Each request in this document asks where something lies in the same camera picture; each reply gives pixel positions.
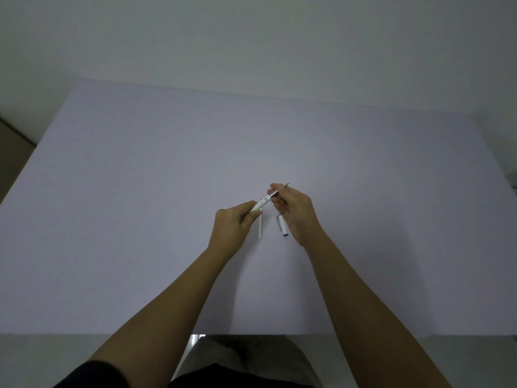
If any person's right forearm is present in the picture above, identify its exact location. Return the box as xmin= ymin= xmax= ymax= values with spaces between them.
xmin=302 ymin=229 xmax=454 ymax=388

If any black shirt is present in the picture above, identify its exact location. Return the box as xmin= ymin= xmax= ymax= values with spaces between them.
xmin=53 ymin=360 xmax=324 ymax=388

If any person's left hand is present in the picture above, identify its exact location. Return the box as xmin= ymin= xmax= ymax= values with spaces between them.
xmin=206 ymin=200 xmax=263 ymax=256

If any person's left forearm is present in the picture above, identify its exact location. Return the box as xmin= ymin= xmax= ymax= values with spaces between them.
xmin=83 ymin=245 xmax=237 ymax=388

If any white pen with silver tip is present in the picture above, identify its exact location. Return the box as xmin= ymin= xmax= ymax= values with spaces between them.
xmin=250 ymin=182 xmax=290 ymax=214

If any person's right hand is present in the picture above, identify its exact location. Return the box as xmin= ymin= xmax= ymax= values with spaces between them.
xmin=268 ymin=183 xmax=324 ymax=250

